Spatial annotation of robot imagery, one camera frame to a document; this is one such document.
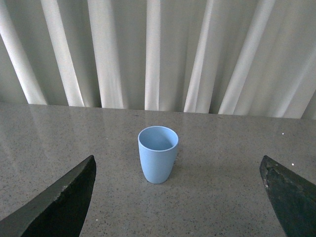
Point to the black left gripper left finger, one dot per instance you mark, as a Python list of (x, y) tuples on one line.
[(58, 211)]

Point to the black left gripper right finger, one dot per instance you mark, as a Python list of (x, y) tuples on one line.
[(293, 198)]

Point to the light blue plastic cup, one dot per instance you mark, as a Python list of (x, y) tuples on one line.
[(158, 148)]

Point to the white pleated curtain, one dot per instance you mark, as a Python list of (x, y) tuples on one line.
[(233, 57)]

